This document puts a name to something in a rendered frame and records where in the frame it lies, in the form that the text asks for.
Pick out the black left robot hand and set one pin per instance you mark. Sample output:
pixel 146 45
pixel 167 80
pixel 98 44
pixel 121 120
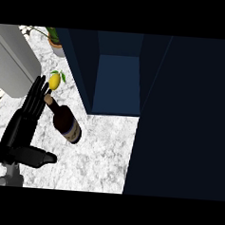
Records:
pixel 23 124

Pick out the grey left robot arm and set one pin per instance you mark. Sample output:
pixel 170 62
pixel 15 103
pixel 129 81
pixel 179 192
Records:
pixel 11 176

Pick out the dark wine bottle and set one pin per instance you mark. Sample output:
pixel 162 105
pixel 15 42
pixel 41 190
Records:
pixel 65 121

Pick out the dark blue cabinet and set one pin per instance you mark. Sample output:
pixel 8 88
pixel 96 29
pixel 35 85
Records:
pixel 116 79

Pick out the dark blue cabinet door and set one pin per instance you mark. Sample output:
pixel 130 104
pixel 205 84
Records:
pixel 186 119

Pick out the yellow lemon with leaves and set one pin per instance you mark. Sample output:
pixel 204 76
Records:
pixel 54 81

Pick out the grey appliance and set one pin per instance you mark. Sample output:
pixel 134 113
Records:
pixel 13 63

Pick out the potted green plant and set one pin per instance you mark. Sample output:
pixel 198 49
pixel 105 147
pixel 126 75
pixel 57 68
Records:
pixel 56 40

